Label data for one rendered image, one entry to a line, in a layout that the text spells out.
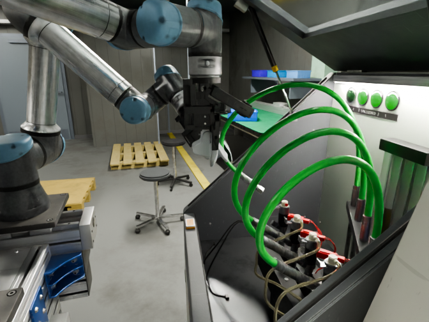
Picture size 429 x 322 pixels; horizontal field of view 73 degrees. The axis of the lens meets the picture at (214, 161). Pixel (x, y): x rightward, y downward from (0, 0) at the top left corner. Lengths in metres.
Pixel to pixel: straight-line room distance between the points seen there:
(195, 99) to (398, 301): 0.51
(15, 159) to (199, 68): 0.59
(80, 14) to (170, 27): 0.16
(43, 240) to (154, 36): 0.73
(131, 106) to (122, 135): 5.42
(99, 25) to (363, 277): 0.62
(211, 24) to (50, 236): 0.77
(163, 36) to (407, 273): 0.52
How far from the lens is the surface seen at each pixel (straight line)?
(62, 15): 0.61
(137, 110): 0.80
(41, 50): 1.05
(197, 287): 0.77
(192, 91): 0.66
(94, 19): 0.63
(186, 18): 0.60
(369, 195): 0.68
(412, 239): 0.47
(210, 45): 0.65
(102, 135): 6.24
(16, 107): 7.38
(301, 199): 1.18
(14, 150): 0.98
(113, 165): 4.72
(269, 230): 0.71
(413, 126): 0.83
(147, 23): 0.58
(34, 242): 1.06
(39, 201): 1.03
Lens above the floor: 1.45
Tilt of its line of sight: 17 degrees down
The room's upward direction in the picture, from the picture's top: straight up
